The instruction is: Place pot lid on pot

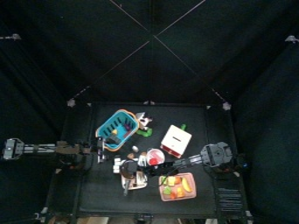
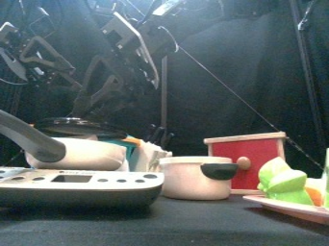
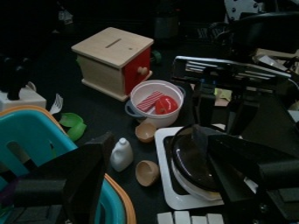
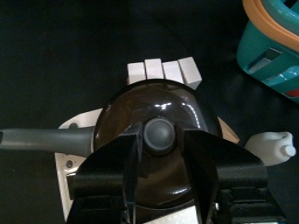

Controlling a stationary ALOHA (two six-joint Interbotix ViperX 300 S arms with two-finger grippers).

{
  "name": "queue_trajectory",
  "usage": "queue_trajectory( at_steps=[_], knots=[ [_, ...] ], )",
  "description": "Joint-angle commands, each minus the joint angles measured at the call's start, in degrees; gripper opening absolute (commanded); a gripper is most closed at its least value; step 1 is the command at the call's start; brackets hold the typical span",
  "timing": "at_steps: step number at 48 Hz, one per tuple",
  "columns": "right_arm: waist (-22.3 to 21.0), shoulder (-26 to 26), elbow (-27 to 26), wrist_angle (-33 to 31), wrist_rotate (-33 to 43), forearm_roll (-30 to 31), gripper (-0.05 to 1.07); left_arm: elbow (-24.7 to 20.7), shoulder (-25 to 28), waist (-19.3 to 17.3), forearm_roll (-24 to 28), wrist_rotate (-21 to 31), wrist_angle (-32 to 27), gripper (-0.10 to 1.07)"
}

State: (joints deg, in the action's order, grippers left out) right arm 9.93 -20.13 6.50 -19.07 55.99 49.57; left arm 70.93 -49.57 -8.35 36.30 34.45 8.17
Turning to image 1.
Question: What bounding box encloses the green toy vegetable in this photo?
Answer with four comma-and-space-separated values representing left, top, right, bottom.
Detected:
135, 128, 155, 138

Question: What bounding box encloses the orange toy food piece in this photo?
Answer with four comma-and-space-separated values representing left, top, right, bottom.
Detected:
175, 186, 187, 199

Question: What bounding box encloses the pink tray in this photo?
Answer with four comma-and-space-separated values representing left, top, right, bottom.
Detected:
158, 171, 198, 202

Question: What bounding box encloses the black and white cow toy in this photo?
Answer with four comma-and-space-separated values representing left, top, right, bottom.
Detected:
135, 111, 155, 128

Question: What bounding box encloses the white toy block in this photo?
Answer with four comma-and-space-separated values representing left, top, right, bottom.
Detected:
112, 157, 124, 174

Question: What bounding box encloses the dark toy pot with handle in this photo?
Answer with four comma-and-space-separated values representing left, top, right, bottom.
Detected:
119, 159, 140, 197

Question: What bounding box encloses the teal basket with orange rim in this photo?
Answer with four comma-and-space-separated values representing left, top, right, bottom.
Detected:
95, 108, 140, 152

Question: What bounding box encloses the yellow toy banana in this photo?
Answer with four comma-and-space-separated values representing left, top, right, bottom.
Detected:
182, 177, 194, 193

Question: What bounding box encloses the white toy tray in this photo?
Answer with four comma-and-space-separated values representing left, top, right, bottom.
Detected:
120, 170, 150, 191

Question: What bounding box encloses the white and red toy box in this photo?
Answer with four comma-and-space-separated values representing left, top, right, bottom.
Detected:
159, 124, 192, 159

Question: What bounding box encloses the white toy fork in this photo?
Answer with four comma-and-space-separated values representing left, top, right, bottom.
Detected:
136, 151, 148, 168

